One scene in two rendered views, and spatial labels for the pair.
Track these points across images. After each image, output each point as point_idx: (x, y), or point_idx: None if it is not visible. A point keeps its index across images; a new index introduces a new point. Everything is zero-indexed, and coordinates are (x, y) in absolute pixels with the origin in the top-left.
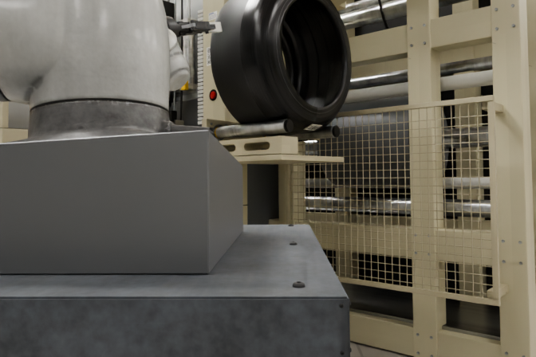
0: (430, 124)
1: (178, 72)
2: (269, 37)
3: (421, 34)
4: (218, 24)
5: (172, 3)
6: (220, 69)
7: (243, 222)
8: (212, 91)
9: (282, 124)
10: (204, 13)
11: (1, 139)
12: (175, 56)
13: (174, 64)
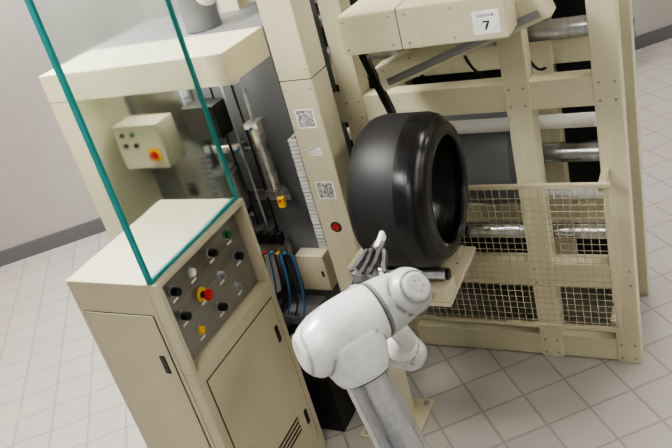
0: (539, 180)
1: (425, 360)
2: (427, 224)
3: (520, 97)
4: (383, 235)
5: (222, 99)
6: None
7: None
8: (333, 222)
9: (444, 276)
10: (301, 146)
11: (197, 384)
12: (419, 349)
13: (422, 358)
